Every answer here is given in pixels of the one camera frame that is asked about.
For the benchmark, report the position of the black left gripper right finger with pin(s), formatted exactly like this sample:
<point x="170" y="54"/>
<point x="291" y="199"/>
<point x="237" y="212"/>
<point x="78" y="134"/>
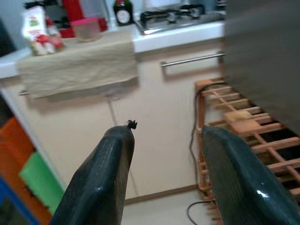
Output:
<point x="246" y="187"/>

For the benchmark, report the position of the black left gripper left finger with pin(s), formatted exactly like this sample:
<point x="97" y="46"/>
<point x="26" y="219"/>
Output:
<point x="98" y="178"/>

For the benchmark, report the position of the green plastic board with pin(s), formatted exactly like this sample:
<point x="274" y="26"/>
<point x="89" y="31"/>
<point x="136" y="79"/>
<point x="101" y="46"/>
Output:
<point x="42" y="178"/>

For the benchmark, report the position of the wooden slatted rack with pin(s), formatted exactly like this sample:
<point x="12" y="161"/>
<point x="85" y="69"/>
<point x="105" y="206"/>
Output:
<point x="262" y="131"/>

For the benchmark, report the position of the cream kitchen cabinet with counter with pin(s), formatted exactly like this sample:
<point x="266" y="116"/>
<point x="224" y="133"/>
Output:
<point x="159" y="131"/>

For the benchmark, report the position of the blue plastic board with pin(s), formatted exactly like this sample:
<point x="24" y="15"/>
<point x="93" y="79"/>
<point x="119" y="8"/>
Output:
<point x="11" y="204"/>

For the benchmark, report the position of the orange plastic board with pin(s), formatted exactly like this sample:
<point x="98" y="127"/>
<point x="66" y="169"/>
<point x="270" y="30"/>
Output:
<point x="14" y="145"/>

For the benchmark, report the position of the beige wrinkled cloth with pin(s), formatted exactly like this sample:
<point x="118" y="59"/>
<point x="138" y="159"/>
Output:
<point x="77" y="68"/>

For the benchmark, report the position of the red white snack packets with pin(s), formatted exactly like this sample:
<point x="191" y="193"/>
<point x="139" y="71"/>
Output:
<point x="49" y="44"/>

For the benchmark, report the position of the clear container with pink lid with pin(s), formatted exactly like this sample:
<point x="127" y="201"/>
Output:
<point x="86" y="29"/>

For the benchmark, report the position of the white milk carton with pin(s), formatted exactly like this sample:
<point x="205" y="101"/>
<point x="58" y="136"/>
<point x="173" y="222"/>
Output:
<point x="34" y="25"/>

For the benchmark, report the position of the dark glass bottle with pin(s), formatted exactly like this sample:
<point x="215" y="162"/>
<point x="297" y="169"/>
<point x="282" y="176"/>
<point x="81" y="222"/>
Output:
<point x="123" y="12"/>

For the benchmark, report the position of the red kitchen appliance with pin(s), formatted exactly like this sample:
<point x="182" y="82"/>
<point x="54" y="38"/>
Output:
<point x="72" y="10"/>

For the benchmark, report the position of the steel gas stove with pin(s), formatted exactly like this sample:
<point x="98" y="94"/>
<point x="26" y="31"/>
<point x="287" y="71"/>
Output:
<point x="178" y="20"/>

